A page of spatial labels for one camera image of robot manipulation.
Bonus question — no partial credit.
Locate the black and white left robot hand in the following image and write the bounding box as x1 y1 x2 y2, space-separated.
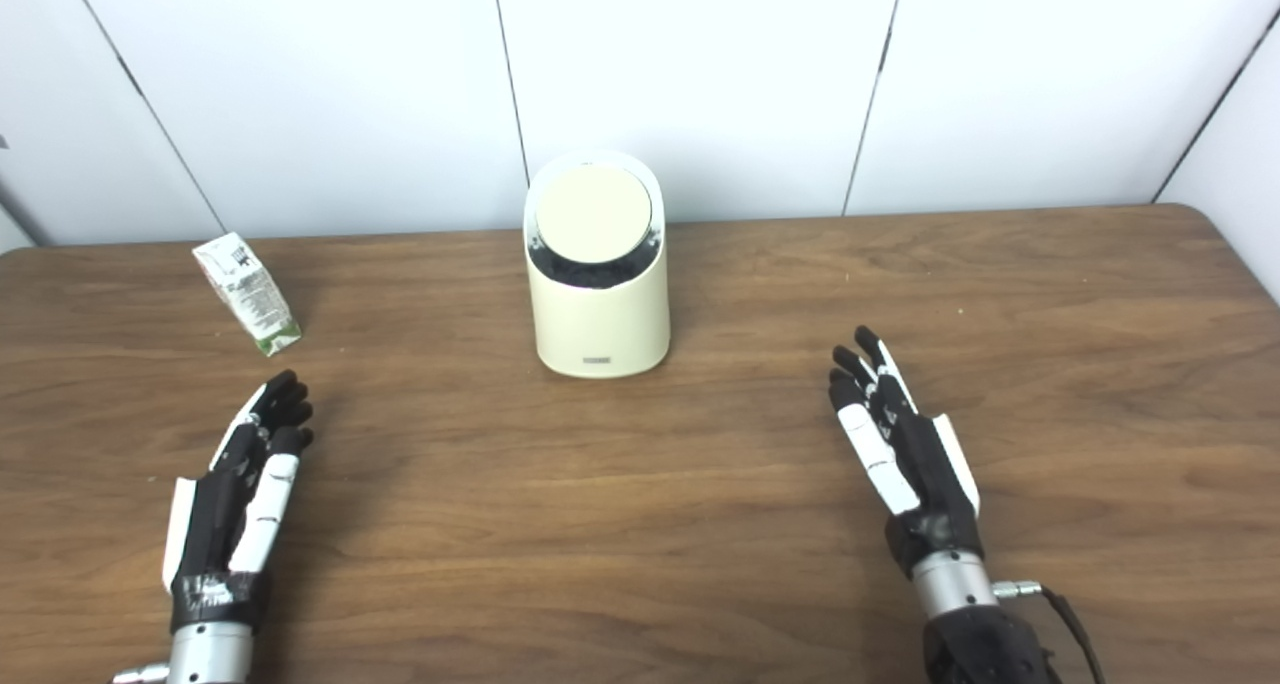
162 369 315 633

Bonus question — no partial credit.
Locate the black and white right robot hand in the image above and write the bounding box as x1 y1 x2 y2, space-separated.
828 326 986 577

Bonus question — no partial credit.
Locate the white and green milk carton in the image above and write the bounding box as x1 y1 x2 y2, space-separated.
192 232 302 357

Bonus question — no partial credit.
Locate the cream-colored desktop trash bin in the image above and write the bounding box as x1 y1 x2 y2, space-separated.
523 150 672 379

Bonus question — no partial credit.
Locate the round cream bin lid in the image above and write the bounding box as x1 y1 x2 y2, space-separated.
534 165 654 264

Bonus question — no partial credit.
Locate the black bin liner bag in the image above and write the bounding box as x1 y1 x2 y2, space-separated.
528 232 661 289

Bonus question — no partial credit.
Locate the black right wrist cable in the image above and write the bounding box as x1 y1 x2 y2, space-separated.
993 581 1106 684

